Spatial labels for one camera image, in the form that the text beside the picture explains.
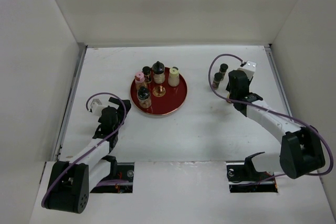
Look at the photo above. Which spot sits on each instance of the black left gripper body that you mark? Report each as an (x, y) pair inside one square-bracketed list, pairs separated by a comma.
[(121, 117)]

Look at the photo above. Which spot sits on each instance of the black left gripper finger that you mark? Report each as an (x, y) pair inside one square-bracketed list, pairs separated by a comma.
[(114, 101), (127, 104)]

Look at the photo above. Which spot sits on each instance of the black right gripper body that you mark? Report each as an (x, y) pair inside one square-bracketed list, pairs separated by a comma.
[(249, 80)]

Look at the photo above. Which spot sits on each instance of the pink cap spice jar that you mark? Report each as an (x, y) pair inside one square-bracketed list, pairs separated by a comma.
[(140, 81)]

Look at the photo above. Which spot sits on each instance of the black cap brown spice jar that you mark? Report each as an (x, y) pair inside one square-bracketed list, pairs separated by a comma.
[(147, 74)]

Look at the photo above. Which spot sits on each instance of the black cap pepper grinder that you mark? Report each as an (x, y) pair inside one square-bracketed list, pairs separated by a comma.
[(158, 72)]

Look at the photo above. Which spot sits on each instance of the cream cap salt shaker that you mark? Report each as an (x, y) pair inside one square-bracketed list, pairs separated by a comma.
[(174, 77)]

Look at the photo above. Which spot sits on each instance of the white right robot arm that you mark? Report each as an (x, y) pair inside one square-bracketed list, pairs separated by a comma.
[(301, 151)]

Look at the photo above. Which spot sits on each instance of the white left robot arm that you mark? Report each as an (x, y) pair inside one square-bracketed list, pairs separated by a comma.
[(94, 169)]

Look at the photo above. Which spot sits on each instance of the black cap dark spice jar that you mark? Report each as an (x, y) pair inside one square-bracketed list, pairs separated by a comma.
[(216, 80)]

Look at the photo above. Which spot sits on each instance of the black cap spice jar back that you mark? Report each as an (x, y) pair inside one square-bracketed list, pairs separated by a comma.
[(223, 68)]

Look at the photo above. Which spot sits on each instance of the red round lacquer tray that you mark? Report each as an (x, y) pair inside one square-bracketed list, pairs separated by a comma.
[(170, 101)]

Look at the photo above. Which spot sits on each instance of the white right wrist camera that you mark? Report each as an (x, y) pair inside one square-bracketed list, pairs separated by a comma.
[(249, 68)]

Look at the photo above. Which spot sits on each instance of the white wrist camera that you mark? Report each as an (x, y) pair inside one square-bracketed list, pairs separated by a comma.
[(96, 107), (249, 68)]

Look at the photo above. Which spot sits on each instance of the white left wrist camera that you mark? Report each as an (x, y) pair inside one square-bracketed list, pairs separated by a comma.
[(96, 107)]

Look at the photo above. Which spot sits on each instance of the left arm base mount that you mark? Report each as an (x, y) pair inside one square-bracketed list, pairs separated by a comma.
[(120, 180)]

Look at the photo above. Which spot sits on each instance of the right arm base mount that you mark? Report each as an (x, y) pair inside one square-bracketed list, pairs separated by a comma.
[(243, 178)]

